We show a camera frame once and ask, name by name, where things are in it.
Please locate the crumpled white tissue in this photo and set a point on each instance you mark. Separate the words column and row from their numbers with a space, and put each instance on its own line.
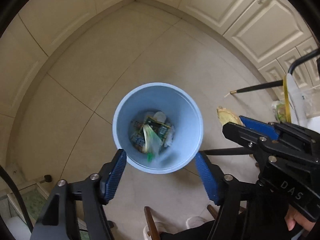
column 159, row 117

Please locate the light green wrapper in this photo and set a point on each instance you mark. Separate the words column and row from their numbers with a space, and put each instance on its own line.
column 150, row 137

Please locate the person's right hand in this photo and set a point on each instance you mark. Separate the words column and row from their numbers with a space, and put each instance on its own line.
column 294, row 220

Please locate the brown wooden chair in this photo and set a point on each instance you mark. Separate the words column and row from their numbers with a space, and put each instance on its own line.
column 151, row 220

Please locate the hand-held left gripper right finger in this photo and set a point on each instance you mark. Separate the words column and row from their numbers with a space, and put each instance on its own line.
column 206, row 177

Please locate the white shoe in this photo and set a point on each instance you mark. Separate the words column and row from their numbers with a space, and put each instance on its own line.
column 152, row 230
column 196, row 222

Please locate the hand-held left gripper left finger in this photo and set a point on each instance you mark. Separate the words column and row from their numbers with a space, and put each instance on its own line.
column 115, row 175

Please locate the yellow chip bag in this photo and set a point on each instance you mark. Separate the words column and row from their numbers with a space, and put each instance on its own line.
column 228, row 116

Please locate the pale green snack packet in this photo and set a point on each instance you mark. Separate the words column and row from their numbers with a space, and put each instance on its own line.
column 278, row 111

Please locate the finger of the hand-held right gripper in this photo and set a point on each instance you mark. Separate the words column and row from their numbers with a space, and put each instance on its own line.
column 260, row 128
column 240, row 135

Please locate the blue trash bin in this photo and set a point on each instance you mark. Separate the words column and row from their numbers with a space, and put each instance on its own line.
column 125, row 120

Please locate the green printed snack packet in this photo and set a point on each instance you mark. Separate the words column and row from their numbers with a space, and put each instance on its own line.
column 160, row 128

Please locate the black door stopper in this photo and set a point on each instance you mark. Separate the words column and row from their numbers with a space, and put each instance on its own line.
column 48, row 178

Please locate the round marble table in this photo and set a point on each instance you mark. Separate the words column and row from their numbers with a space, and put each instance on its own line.
column 293, row 95

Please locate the person's leg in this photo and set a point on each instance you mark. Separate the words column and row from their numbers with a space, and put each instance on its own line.
column 195, row 233

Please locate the person's right forearm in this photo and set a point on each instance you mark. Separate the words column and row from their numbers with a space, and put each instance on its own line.
column 267, row 217

